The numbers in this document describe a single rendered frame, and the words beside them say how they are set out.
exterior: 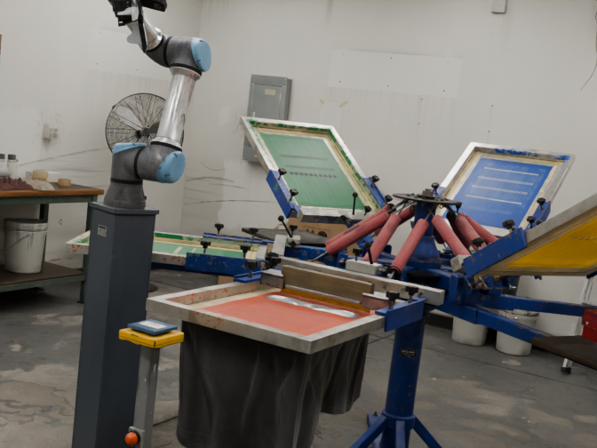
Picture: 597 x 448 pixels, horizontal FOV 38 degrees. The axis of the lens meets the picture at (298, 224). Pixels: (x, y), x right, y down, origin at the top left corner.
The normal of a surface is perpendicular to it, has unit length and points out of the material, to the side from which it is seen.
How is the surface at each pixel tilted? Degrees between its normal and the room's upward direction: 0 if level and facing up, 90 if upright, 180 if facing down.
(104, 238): 90
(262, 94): 90
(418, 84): 90
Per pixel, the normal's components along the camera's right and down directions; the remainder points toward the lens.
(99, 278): -0.73, 0.00
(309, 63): -0.51, 0.05
